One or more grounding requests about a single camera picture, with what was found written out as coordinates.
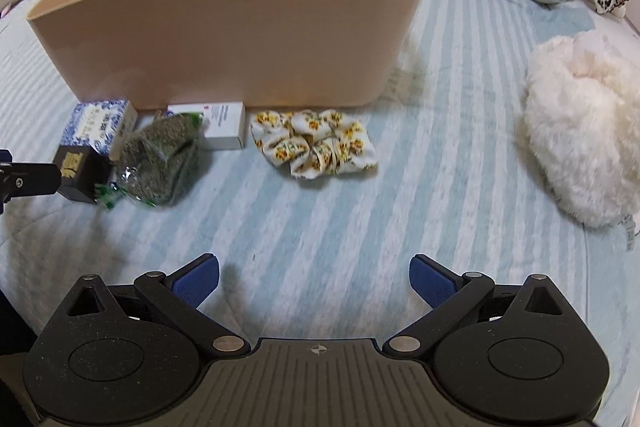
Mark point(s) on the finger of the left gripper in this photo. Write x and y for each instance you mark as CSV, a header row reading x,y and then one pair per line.
x,y
26,179

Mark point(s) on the floral fabric scrunchie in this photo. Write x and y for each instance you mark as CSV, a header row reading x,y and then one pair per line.
x,y
312,144

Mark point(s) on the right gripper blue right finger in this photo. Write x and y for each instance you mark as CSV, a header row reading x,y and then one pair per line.
x,y
451,297

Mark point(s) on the beige plastic storage basket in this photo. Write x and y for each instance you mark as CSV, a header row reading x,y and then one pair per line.
x,y
262,53

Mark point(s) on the white fluffy plush toy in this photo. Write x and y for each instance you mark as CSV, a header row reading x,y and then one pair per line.
x,y
581,118

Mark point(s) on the black box gold character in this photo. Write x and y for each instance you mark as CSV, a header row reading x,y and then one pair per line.
x,y
82,170

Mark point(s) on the striped light blue bedsheet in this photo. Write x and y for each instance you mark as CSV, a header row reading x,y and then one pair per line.
x,y
329,258

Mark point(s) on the green dried herb bag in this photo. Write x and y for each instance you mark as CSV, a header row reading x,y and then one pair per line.
x,y
159,163

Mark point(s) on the white red medicine box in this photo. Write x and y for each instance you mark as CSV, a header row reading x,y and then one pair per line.
x,y
223,124

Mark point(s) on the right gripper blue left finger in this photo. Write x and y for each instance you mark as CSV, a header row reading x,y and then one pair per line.
x,y
176,297

